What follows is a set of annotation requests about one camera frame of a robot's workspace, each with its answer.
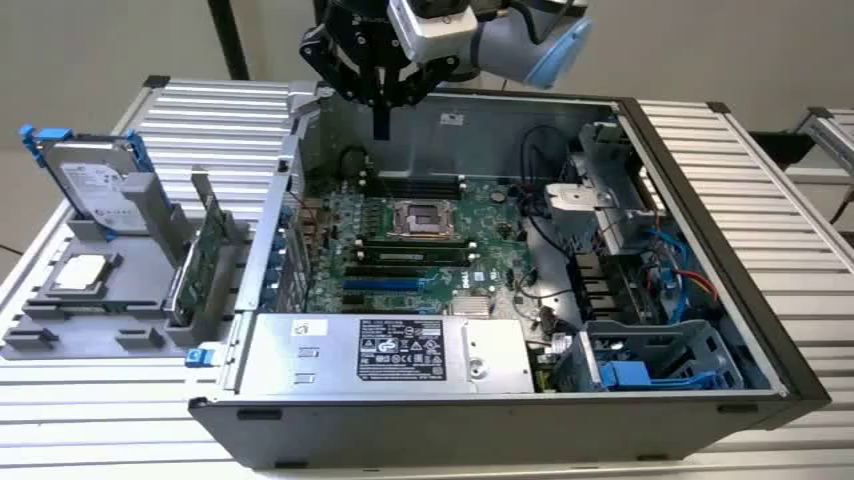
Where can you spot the grey metal drive cage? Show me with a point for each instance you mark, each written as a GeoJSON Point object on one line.
{"type": "Point", "coordinates": [600, 200]}

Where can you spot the green RAM stick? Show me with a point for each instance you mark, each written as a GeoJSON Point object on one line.
{"type": "Point", "coordinates": [407, 256]}

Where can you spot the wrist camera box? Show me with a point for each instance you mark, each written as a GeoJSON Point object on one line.
{"type": "Point", "coordinates": [433, 30]}

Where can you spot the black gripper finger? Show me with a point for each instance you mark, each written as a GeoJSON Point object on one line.
{"type": "Point", "coordinates": [427, 80]}
{"type": "Point", "coordinates": [333, 75]}

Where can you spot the silver CPU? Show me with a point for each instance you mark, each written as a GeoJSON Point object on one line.
{"type": "Point", "coordinates": [80, 272]}

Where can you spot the blue case latch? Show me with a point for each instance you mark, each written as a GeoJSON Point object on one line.
{"type": "Point", "coordinates": [196, 357]}

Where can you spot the silver chipset heatsink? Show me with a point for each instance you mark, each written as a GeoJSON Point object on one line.
{"type": "Point", "coordinates": [472, 306]}

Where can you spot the open grey PC case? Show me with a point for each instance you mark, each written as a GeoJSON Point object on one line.
{"type": "Point", "coordinates": [467, 430]}

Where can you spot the aluminium side table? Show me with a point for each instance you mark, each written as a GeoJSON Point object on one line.
{"type": "Point", "coordinates": [834, 137]}

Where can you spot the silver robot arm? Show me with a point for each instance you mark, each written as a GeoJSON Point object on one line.
{"type": "Point", "coordinates": [507, 45]}

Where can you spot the graphics card with metal bracket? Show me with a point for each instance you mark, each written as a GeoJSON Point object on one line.
{"type": "Point", "coordinates": [209, 250]}

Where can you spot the black pole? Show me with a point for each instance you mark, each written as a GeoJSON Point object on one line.
{"type": "Point", "coordinates": [229, 40]}

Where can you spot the green motherboard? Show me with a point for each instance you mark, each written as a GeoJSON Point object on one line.
{"type": "Point", "coordinates": [493, 235]}

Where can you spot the grey parts rack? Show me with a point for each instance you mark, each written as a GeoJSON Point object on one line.
{"type": "Point", "coordinates": [133, 280]}

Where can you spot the blue bay carrier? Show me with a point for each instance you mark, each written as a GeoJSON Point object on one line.
{"type": "Point", "coordinates": [623, 375]}

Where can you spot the black round speaker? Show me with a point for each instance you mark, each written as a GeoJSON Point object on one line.
{"type": "Point", "coordinates": [353, 160]}

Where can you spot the hard disk in blue carrier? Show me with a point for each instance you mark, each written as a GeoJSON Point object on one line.
{"type": "Point", "coordinates": [86, 185]}

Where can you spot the CPU socket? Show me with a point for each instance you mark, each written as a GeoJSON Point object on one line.
{"type": "Point", "coordinates": [423, 218]}

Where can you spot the silver power supply unit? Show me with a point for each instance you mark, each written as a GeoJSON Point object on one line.
{"type": "Point", "coordinates": [320, 360]}

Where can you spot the grey disk bay cage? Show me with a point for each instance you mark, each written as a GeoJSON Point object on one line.
{"type": "Point", "coordinates": [667, 340]}

